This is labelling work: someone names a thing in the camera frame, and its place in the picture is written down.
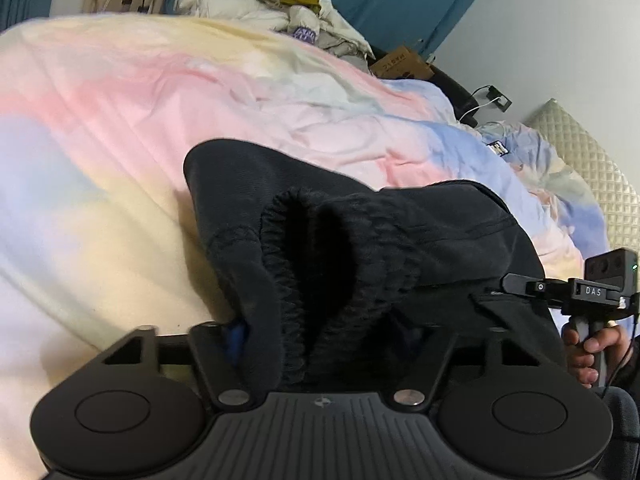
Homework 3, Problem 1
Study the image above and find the white clothes pile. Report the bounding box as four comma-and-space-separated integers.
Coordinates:
174, 0, 374, 60

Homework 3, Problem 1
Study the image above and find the dark navy garment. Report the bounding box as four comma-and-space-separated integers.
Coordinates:
183, 140, 544, 391

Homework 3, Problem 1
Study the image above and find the black knit garment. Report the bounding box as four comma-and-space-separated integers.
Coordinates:
260, 190, 420, 391

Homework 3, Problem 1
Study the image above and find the pastel rainbow bed sheet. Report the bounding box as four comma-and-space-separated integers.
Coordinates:
1, 14, 589, 479

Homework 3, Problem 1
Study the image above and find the quilted beige headboard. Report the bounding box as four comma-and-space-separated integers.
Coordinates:
526, 99, 639, 252

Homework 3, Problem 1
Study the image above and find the person's right hand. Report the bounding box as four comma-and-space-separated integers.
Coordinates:
562, 323, 632, 389

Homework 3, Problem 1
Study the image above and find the black charger with white cable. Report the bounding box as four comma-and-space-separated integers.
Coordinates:
457, 84, 512, 127

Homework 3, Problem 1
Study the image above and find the brown paper bag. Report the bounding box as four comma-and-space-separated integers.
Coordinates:
370, 46, 434, 80

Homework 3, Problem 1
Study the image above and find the black cable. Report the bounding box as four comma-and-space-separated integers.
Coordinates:
598, 303, 640, 401

